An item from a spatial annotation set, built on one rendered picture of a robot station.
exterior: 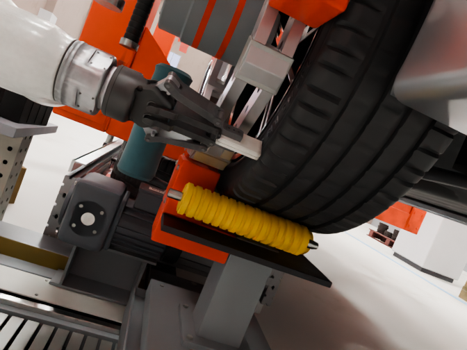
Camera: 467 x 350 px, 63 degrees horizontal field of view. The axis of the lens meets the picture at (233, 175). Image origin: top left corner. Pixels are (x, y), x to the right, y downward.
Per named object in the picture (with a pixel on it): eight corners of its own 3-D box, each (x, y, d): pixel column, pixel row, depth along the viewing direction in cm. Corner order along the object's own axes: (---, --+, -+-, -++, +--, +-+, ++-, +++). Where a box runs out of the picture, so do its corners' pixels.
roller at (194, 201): (313, 264, 70) (326, 236, 70) (162, 211, 64) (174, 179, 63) (302, 253, 76) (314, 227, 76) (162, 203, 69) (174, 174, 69)
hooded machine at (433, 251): (387, 252, 619) (427, 162, 609) (420, 264, 638) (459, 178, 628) (421, 272, 542) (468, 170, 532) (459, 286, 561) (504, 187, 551)
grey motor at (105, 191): (181, 337, 107) (228, 222, 105) (27, 294, 98) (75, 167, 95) (178, 305, 125) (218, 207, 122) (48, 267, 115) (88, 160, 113)
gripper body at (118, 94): (94, 125, 54) (156, 149, 56) (103, 82, 48) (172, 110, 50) (112, 93, 59) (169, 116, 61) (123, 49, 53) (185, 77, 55)
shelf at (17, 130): (13, 138, 105) (17, 128, 105) (-53, 114, 102) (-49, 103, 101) (55, 132, 147) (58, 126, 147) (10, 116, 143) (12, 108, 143)
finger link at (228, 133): (210, 123, 57) (217, 109, 55) (241, 135, 58) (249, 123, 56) (208, 130, 56) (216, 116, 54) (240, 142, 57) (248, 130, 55)
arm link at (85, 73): (55, 64, 46) (103, 85, 47) (85, 27, 52) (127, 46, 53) (52, 114, 53) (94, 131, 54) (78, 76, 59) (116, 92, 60)
